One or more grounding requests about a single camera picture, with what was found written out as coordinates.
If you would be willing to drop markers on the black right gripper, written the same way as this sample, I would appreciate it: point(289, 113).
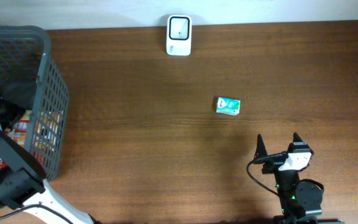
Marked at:
point(260, 150)

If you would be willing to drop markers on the green white small carton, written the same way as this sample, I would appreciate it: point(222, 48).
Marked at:
point(228, 106)

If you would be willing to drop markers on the orange snack packet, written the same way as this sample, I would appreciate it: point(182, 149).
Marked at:
point(49, 129)

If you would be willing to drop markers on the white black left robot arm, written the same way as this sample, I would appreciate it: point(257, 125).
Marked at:
point(24, 188)

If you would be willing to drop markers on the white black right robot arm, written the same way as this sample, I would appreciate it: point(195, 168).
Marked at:
point(300, 199)

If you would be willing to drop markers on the white barcode scanner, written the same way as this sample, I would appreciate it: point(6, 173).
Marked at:
point(179, 35)

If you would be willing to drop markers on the grey plastic lattice basket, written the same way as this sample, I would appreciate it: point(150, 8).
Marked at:
point(30, 80)

